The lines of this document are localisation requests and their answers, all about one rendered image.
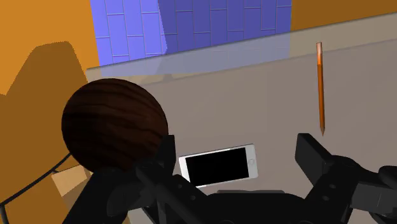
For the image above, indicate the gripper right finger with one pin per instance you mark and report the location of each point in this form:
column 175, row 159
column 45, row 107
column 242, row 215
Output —
column 328, row 173

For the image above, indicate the dark brown wooden ball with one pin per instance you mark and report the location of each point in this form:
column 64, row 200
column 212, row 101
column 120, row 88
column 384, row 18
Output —
column 114, row 124

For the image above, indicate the orange pencil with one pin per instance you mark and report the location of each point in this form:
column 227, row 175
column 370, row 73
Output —
column 320, row 90

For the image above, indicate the white smartphone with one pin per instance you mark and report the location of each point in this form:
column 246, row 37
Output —
column 218, row 166

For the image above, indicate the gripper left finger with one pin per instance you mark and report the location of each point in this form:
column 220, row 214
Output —
column 161, row 189

